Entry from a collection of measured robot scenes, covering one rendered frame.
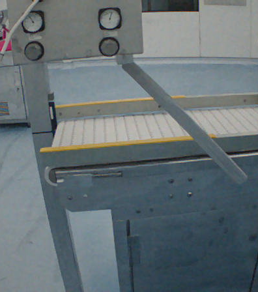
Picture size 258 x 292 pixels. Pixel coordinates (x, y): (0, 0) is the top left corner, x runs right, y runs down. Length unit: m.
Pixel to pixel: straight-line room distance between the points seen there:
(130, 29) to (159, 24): 5.21
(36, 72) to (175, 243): 0.56
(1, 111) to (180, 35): 3.35
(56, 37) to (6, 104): 2.87
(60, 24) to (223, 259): 0.71
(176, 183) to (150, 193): 0.06
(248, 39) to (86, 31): 5.44
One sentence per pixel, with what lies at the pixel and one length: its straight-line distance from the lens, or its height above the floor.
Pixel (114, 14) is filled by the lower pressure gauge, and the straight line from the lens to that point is 0.57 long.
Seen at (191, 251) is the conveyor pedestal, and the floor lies 0.55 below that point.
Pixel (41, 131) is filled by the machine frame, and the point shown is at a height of 0.82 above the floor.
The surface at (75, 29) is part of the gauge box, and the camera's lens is 0.59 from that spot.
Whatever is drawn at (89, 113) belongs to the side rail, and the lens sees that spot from 0.94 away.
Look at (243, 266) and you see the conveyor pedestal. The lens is 1.02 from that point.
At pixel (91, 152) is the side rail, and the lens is 0.68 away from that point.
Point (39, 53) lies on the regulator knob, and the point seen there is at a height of 1.08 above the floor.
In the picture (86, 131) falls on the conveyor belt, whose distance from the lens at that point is 0.85.
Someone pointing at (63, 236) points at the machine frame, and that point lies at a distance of 1.16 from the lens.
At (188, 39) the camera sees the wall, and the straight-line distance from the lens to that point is 5.83.
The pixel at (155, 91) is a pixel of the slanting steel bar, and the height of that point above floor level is 0.99.
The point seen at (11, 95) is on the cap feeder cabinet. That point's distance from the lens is 3.38.
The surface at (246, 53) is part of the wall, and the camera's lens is 5.99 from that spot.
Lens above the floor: 1.16
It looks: 24 degrees down
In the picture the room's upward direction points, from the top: 3 degrees counter-clockwise
